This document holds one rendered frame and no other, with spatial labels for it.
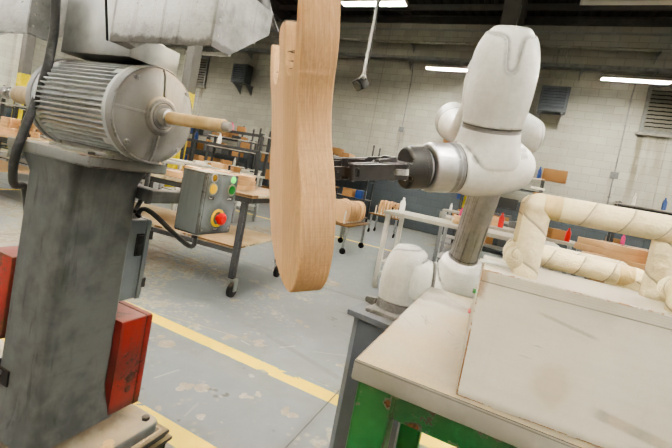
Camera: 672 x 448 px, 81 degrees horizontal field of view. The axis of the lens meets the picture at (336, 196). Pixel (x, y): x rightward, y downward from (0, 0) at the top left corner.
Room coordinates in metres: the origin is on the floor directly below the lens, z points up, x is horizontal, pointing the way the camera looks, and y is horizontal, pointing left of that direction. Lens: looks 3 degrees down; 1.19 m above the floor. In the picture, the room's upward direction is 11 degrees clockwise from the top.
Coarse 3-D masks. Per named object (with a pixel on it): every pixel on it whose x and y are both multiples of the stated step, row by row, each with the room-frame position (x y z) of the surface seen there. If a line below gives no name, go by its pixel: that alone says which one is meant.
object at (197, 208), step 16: (192, 176) 1.22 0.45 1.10; (208, 176) 1.20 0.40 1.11; (224, 176) 1.27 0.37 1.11; (192, 192) 1.21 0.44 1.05; (208, 192) 1.21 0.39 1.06; (224, 192) 1.28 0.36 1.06; (144, 208) 1.25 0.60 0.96; (192, 208) 1.21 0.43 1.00; (208, 208) 1.22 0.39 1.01; (224, 208) 1.29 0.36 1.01; (176, 224) 1.23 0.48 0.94; (192, 224) 1.20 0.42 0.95; (208, 224) 1.24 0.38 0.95; (224, 224) 1.31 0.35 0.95; (192, 240) 1.25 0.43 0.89
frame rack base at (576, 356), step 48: (480, 288) 0.50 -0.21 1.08; (528, 288) 0.48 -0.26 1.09; (576, 288) 0.49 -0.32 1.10; (624, 288) 0.56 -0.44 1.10; (480, 336) 0.50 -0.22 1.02; (528, 336) 0.48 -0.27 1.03; (576, 336) 0.46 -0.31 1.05; (624, 336) 0.44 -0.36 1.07; (480, 384) 0.49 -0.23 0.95; (528, 384) 0.47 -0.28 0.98; (576, 384) 0.46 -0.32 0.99; (624, 384) 0.44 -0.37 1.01; (576, 432) 0.45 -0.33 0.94; (624, 432) 0.44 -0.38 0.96
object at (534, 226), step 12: (528, 204) 0.50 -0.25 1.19; (528, 216) 0.50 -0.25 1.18; (540, 216) 0.49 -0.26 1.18; (528, 228) 0.50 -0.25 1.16; (540, 228) 0.49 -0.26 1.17; (528, 240) 0.50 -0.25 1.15; (540, 240) 0.49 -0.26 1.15; (528, 252) 0.49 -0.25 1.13; (540, 252) 0.49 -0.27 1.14; (528, 264) 0.49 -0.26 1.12; (528, 276) 0.49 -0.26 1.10
